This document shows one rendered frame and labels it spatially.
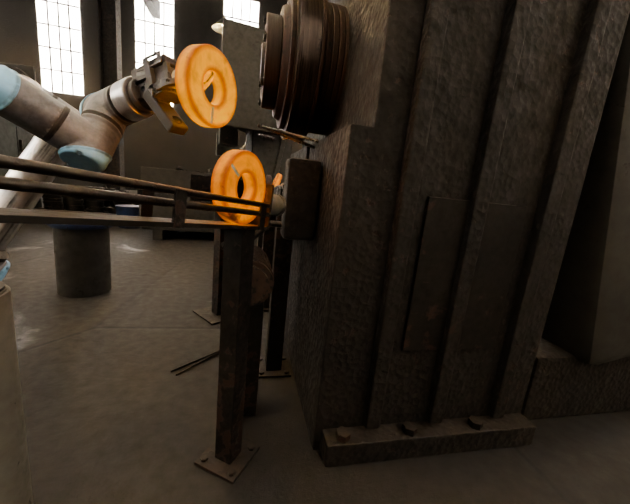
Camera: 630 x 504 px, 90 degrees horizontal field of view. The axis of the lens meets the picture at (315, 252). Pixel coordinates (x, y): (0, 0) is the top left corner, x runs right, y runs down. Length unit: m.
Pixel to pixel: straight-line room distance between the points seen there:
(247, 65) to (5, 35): 10.04
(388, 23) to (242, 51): 3.21
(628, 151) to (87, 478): 1.63
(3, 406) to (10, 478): 0.14
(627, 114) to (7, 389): 1.50
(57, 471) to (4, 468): 0.30
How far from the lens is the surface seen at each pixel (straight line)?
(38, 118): 0.88
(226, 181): 0.65
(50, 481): 1.08
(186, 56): 0.74
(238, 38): 4.01
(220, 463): 1.00
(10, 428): 0.78
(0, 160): 0.41
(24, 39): 13.10
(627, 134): 1.25
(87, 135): 0.89
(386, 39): 0.83
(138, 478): 1.02
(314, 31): 1.07
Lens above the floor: 0.73
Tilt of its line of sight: 12 degrees down
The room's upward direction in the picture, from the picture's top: 6 degrees clockwise
